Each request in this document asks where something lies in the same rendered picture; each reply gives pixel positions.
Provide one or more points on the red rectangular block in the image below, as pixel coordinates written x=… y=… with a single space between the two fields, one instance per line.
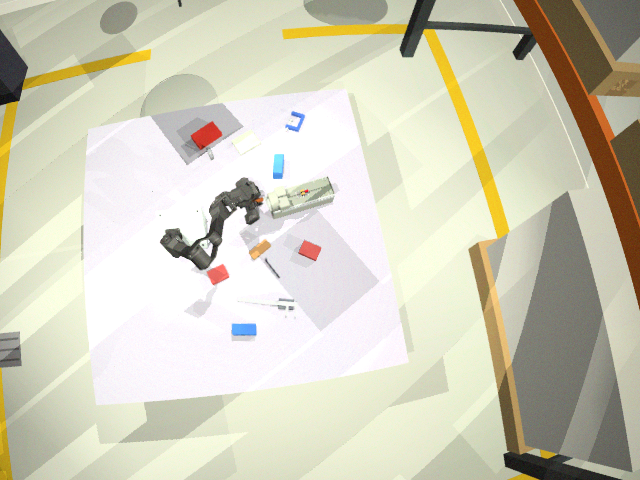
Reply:
x=217 y=274
x=206 y=135

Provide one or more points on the red cube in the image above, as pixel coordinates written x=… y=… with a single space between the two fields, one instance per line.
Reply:
x=310 y=250

